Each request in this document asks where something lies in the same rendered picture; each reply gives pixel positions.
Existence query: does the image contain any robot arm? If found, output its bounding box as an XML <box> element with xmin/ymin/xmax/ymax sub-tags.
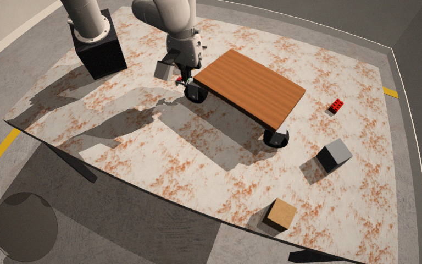
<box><xmin>61</xmin><ymin>0</ymin><xmax>201</xmax><ymax>81</ymax></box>

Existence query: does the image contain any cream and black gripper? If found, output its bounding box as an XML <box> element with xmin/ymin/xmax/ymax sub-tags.
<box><xmin>166</xmin><ymin>34</ymin><xmax>203</xmax><ymax>81</ymax></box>

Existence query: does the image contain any red toy building brick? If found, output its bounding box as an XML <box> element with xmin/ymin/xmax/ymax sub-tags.
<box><xmin>328</xmin><ymin>99</ymin><xmax>343</xmax><ymax>114</ymax></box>

